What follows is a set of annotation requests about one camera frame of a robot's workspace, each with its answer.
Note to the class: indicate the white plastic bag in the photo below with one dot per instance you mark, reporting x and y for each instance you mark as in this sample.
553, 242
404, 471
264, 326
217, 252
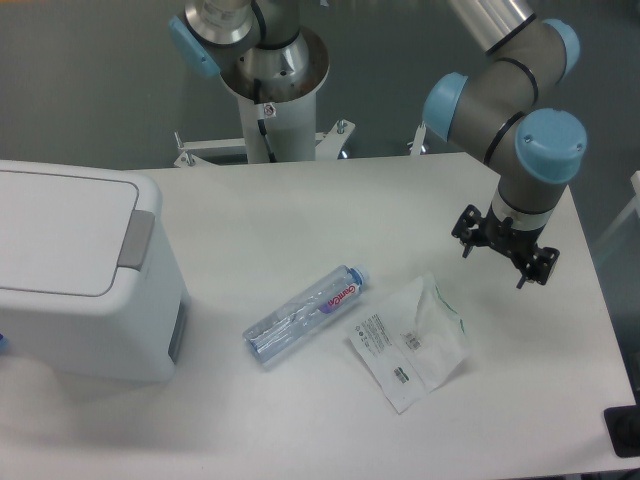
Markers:
411, 342

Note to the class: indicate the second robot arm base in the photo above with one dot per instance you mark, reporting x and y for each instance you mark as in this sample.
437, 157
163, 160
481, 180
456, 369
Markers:
211, 36

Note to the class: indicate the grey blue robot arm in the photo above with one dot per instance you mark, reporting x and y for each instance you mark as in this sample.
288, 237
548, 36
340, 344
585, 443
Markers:
495, 119

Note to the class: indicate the clear plastic water bottle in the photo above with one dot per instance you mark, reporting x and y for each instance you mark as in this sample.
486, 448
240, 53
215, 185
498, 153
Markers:
294, 323

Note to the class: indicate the white trash can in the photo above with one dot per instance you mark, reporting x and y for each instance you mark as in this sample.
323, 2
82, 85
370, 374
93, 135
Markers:
89, 282

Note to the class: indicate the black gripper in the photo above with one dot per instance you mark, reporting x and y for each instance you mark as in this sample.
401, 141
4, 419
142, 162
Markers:
534, 263

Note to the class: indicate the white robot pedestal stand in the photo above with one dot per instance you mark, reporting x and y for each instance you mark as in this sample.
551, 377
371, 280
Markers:
276, 94

